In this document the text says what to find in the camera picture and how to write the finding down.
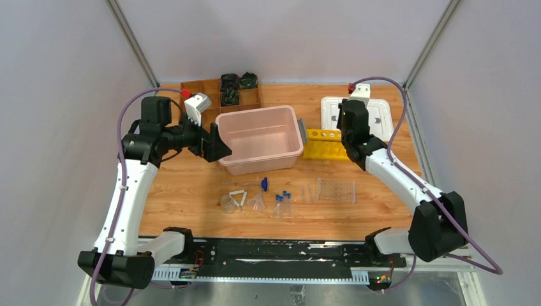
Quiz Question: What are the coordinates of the yellow test tube rack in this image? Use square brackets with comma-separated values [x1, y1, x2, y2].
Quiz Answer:
[302, 129, 350, 161]

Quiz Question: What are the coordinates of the pink plastic bin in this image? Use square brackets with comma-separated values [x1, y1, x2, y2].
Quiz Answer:
[215, 105, 304, 175]

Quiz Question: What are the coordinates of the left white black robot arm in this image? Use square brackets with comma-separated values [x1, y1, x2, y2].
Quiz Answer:
[77, 93, 232, 289]

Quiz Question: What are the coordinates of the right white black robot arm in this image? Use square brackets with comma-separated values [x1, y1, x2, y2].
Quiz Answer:
[337, 99, 468, 266]

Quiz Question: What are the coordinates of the white plastic lid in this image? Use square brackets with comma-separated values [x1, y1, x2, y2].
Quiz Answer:
[320, 96, 394, 142]

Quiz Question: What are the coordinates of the white clay triangle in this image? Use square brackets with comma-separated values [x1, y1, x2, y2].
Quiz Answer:
[228, 189, 248, 211]

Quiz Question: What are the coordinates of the small glass beaker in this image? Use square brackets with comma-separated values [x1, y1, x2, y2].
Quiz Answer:
[220, 194, 237, 214]

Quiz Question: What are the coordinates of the brown compartment tray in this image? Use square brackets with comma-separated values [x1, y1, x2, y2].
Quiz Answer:
[181, 78, 262, 129]

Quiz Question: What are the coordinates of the blue capped glass rod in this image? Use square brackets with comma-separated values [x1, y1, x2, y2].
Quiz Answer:
[221, 177, 269, 192]

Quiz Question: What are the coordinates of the clear well plate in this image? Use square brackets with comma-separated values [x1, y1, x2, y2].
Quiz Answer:
[316, 178, 356, 204]

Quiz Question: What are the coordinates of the clear plastic funnel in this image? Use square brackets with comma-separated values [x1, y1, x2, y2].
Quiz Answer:
[248, 189, 266, 211]

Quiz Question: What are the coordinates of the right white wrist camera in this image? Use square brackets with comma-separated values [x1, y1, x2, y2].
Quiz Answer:
[348, 83, 371, 106]

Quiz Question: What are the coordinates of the black coiled cable bundle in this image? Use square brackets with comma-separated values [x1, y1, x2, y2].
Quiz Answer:
[220, 89, 241, 107]
[220, 73, 241, 89]
[239, 72, 259, 90]

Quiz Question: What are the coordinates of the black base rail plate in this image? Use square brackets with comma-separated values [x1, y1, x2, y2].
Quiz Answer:
[152, 238, 406, 285]

